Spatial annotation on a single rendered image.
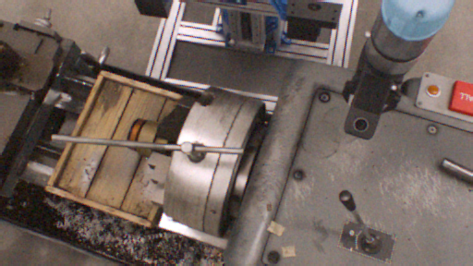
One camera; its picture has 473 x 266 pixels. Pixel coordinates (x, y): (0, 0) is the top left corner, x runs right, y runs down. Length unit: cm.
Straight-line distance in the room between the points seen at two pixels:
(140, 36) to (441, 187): 186
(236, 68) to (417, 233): 138
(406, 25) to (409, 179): 40
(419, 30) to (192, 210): 58
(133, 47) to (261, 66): 70
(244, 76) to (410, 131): 125
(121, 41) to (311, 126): 172
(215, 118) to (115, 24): 168
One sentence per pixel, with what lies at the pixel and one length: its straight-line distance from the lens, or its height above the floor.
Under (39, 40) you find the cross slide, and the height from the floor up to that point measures 97.
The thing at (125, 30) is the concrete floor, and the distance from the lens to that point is 256.
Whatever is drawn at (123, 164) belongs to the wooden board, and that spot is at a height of 88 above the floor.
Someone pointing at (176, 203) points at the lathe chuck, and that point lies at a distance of 99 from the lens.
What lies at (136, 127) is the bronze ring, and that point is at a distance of 111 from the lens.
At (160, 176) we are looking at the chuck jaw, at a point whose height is 111.
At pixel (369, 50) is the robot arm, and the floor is 153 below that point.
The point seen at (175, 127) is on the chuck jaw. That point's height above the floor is 115.
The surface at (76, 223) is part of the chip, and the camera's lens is 168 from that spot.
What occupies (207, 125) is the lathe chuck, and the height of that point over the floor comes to 123.
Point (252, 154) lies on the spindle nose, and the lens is 98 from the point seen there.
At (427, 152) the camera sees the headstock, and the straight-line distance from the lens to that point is 96.
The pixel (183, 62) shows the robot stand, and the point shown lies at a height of 21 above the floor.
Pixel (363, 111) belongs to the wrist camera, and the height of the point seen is 145.
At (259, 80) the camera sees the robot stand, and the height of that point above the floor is 21.
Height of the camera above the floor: 213
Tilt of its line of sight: 72 degrees down
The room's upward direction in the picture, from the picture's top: 9 degrees counter-clockwise
